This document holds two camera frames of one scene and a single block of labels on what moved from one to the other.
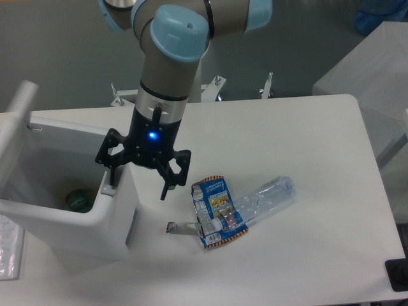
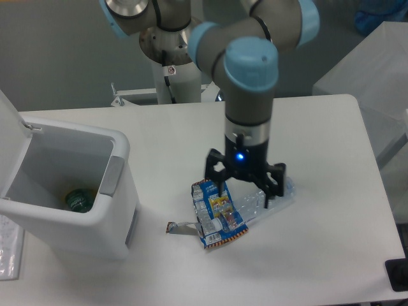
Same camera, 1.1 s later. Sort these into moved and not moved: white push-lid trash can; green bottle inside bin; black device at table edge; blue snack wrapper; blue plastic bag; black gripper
Moved: white push-lid trash can; black gripper
Not moved: blue snack wrapper; blue plastic bag; green bottle inside bin; black device at table edge
